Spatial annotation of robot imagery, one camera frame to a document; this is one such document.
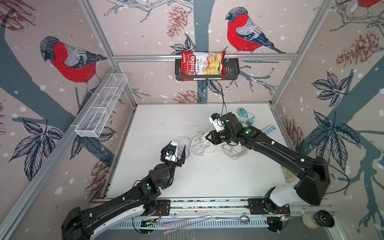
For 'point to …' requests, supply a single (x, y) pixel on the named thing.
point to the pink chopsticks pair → (174, 223)
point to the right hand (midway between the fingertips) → (205, 140)
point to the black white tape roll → (321, 218)
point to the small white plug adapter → (184, 142)
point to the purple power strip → (187, 154)
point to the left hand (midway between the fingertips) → (176, 144)
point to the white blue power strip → (270, 129)
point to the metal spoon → (244, 219)
